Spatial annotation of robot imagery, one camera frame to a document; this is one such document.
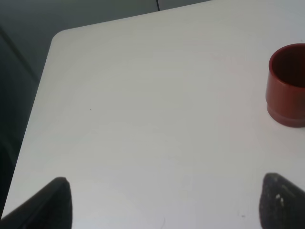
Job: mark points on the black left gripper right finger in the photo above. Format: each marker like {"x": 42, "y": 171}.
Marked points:
{"x": 282, "y": 203}

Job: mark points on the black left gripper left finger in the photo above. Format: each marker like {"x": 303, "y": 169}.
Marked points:
{"x": 50, "y": 208}

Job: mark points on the red plastic cup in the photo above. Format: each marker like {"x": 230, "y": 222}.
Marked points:
{"x": 285, "y": 92}

